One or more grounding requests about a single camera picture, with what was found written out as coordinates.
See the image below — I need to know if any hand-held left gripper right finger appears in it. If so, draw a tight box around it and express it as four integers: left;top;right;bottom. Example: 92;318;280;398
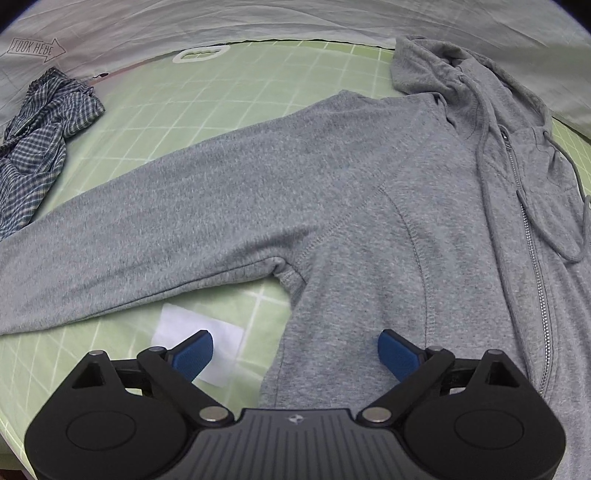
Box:
360;329;518;421

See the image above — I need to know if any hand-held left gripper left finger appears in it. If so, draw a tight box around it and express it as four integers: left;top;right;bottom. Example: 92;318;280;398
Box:
69;329;232;421

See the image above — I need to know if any grey zip hoodie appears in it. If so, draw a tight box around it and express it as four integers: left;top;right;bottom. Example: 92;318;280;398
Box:
0;34;591;480

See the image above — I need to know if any white paper sheet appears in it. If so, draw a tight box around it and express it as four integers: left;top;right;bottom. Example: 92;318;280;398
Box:
151;303;245;388

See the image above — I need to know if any green checked mat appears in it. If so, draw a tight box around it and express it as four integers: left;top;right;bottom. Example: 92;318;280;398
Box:
0;39;591;462

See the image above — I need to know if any blue checked shirt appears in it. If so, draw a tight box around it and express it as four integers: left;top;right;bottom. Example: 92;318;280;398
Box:
0;67;106;241

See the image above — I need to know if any carrot printed grey sheet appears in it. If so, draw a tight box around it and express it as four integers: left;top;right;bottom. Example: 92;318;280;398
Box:
0;0;591;139

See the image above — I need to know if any white plastic handle ring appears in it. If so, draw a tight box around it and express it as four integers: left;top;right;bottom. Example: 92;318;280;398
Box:
173;45;230;64

